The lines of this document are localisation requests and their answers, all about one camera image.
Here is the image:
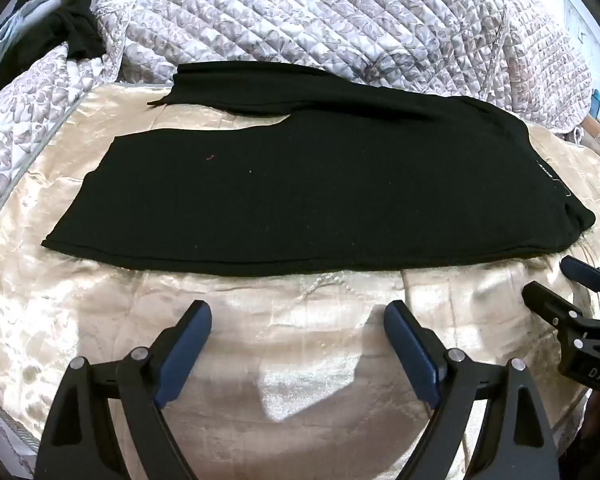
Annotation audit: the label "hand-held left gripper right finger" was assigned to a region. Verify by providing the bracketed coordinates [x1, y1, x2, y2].
[384, 300, 561, 480]

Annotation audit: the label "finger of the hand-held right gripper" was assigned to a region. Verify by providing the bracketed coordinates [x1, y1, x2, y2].
[561, 256, 600, 302]
[522, 281, 600, 343]

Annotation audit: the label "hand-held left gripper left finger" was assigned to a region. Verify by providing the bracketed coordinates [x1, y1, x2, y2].
[36, 300, 213, 480]

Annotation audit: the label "black pants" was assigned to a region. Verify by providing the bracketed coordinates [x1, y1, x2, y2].
[41, 61, 597, 277]

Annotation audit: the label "beige satin blanket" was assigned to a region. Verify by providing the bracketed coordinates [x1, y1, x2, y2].
[0, 82, 600, 480]

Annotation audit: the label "dark cloth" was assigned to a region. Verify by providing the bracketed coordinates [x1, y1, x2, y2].
[0, 0, 107, 80]

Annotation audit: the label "floral quilted blanket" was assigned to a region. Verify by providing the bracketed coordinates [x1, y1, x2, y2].
[0, 0, 593, 241]

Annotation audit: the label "light blue cloth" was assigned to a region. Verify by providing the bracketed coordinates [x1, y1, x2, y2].
[0, 0, 37, 63]

